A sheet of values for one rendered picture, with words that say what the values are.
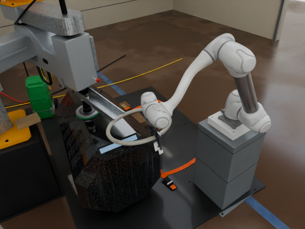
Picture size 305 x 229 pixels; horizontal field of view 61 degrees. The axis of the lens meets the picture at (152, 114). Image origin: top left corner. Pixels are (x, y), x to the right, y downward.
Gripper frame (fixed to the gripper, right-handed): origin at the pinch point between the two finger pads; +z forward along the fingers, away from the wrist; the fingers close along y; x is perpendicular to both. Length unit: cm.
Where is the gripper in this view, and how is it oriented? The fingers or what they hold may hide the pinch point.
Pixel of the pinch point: (158, 148)
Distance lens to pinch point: 177.4
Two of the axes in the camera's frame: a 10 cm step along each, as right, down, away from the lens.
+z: 1.7, 8.6, 4.7
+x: -8.2, 3.9, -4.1
